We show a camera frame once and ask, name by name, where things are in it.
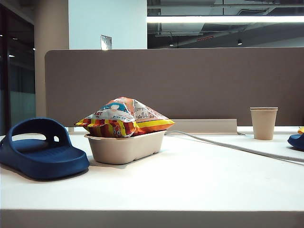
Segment striped colourful chips bag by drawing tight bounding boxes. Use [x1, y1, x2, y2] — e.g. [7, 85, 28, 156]
[74, 96, 176, 138]

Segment beige pulp food box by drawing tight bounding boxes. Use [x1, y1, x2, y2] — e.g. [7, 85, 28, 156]
[84, 129, 167, 165]

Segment grey desk partition panel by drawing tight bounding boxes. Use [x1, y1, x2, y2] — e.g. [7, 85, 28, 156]
[44, 47, 304, 128]

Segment beige paper cup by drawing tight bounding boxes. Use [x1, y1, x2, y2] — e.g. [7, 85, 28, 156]
[250, 106, 279, 140]

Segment white ceiling light strip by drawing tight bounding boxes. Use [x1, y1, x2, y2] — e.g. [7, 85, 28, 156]
[147, 15, 304, 24]

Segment large blue rubber slipper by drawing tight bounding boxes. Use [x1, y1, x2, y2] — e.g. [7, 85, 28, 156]
[0, 117, 90, 181]

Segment small blue slipper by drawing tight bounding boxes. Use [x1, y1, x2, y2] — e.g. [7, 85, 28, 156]
[287, 133, 304, 151]

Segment white cable tray rail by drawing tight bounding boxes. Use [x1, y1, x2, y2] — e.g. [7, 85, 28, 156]
[170, 118, 238, 135]

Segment metal wall plate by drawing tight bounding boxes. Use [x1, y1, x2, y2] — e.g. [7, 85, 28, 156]
[100, 34, 112, 50]

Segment white cable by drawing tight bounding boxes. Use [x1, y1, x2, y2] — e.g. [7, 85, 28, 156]
[165, 130, 304, 163]

